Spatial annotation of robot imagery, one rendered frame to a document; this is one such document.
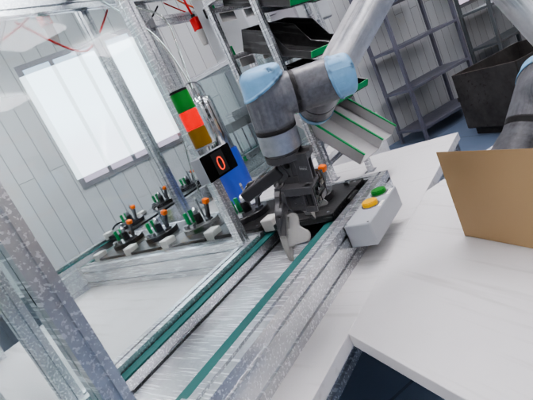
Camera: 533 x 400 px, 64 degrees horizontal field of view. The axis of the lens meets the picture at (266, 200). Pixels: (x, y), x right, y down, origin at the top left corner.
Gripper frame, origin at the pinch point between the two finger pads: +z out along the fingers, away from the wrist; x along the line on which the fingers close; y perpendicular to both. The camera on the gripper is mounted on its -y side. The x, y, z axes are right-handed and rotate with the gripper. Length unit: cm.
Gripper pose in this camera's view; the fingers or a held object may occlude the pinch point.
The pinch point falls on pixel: (301, 239)
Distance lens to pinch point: 88.1
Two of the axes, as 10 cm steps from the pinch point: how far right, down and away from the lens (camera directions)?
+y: 8.8, -0.7, -4.8
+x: 3.8, -5.1, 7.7
